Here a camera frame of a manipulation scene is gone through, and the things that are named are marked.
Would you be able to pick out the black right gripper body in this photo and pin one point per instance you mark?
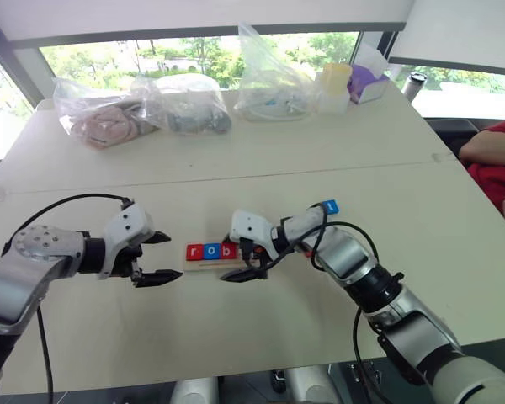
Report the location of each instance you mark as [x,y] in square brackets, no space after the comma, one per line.
[252,254]

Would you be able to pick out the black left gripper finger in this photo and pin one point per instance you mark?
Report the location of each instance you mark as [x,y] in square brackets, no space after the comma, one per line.
[157,278]
[157,237]

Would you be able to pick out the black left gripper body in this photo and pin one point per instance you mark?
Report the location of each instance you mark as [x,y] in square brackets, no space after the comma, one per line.
[122,261]

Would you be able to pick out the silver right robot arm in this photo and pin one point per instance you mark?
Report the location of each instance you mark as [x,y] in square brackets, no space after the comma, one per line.
[349,256]

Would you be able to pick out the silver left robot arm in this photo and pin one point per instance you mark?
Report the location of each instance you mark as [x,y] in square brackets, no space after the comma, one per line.
[38,248]

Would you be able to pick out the person's bare forearm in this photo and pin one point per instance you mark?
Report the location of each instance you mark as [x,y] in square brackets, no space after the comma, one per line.
[488,145]

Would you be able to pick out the red letter b block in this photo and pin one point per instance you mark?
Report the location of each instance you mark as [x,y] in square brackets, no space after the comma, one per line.
[227,251]

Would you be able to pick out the blue letter o block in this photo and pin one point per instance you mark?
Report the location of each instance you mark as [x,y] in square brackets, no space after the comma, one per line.
[211,251]

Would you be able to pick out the wooden letter tray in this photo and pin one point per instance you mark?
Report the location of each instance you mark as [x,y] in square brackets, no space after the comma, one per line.
[206,265]

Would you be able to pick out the red letter r block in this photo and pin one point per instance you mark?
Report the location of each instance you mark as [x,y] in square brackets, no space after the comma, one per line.
[194,251]

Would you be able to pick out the blue letter t block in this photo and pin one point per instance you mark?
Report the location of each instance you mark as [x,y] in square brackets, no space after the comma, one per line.
[331,206]

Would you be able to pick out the silver rounded robot leg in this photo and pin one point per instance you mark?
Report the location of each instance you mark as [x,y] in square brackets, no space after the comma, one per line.
[313,385]
[195,391]

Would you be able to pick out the plastic bag with pink cloth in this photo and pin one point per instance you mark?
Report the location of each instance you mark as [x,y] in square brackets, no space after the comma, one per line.
[101,122]

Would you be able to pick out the plastic bag with grey items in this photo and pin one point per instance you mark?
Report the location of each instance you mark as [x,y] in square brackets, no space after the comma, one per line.
[193,113]

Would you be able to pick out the purple and white tissue box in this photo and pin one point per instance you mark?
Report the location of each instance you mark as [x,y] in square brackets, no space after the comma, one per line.
[368,82]

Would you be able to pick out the black chair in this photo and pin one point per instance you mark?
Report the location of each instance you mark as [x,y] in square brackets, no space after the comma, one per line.
[450,132]

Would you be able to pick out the silver tumbler with black lid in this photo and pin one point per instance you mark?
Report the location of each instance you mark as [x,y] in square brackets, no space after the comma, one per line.
[414,86]

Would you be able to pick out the person in red shirt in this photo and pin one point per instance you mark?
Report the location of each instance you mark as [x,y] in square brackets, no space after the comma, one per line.
[494,179]

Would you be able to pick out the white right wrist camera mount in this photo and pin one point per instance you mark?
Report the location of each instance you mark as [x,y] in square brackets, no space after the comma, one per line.
[248,225]

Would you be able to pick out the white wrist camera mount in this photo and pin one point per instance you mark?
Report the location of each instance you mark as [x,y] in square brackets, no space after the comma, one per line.
[248,225]
[126,225]

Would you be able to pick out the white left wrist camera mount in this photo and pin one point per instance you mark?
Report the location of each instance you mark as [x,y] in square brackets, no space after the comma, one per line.
[126,225]

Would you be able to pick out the black bracket under table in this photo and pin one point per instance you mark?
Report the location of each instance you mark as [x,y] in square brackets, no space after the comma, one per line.
[364,372]

